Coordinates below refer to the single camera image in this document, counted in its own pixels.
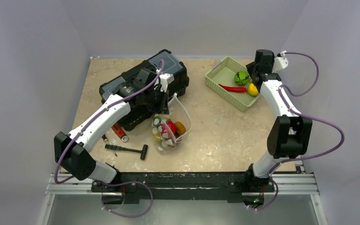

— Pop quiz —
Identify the red adjustable wrench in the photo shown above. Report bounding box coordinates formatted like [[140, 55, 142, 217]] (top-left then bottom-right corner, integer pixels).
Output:
[[112, 123, 129, 143]]

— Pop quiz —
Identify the green toy ball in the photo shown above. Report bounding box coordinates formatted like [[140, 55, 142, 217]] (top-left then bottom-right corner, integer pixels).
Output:
[[234, 71, 250, 86]]

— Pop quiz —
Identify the green plastic basket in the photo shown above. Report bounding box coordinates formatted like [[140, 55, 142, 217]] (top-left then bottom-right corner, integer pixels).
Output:
[[205, 56, 258, 112]]

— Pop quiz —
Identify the clear zip top bag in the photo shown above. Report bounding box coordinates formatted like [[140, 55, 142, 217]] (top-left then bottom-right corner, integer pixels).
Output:
[[151, 94, 192, 154]]

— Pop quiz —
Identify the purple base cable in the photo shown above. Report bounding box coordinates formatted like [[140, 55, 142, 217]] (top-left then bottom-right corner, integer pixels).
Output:
[[101, 181, 154, 218]]

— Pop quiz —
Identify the green toy pepper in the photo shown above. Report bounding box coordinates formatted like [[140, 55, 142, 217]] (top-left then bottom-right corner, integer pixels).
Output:
[[152, 114, 171, 126]]

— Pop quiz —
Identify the orange toy fruit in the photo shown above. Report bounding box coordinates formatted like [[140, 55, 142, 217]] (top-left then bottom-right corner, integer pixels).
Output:
[[174, 121, 187, 135]]

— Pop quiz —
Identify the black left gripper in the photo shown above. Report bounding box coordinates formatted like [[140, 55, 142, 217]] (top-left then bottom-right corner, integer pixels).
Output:
[[143, 86, 169, 114]]

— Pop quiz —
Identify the black rubber mallet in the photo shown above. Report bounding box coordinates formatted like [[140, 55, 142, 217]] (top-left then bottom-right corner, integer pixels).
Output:
[[111, 144, 149, 160]]

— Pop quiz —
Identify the yellow black screwdriver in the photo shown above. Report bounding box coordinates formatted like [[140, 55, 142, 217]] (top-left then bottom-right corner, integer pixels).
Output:
[[102, 135, 118, 157]]

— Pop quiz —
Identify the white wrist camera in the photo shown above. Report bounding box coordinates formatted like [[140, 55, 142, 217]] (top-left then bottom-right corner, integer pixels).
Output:
[[154, 73, 174, 92], [272, 51, 289, 73]]

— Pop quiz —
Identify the red toy apple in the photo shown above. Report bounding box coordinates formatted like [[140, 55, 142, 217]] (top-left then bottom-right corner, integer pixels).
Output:
[[162, 121, 176, 135]]

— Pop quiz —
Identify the red toy chili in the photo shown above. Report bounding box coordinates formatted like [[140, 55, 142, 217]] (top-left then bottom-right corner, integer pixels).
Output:
[[219, 84, 247, 93]]

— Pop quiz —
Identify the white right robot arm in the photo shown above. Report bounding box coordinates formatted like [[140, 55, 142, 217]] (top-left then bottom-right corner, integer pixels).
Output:
[[244, 49, 313, 191]]

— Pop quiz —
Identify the dark red toy fruit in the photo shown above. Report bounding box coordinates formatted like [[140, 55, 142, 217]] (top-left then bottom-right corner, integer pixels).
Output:
[[166, 137, 177, 146]]

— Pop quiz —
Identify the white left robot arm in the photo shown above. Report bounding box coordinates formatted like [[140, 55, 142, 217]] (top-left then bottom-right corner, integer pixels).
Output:
[[54, 68, 174, 192]]

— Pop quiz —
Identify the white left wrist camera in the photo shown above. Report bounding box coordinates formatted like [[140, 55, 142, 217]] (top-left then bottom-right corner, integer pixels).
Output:
[[154, 73, 174, 92]]

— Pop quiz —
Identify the yellow toy banana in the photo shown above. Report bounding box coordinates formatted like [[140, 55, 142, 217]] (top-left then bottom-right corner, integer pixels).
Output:
[[153, 132, 165, 142]]

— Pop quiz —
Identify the black plastic toolbox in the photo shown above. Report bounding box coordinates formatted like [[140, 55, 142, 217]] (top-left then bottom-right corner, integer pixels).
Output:
[[99, 49, 189, 131]]

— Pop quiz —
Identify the yellow toy lemon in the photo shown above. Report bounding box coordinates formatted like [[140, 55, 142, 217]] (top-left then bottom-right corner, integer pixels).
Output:
[[247, 83, 259, 97]]

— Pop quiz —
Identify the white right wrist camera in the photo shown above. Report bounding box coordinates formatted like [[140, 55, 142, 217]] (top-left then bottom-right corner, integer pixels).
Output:
[[272, 51, 289, 73]]

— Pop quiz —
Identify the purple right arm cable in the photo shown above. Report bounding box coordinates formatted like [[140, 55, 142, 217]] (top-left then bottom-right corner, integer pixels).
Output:
[[248, 51, 345, 212]]

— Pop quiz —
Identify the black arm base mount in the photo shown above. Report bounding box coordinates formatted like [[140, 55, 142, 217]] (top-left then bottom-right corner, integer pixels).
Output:
[[91, 171, 275, 206]]

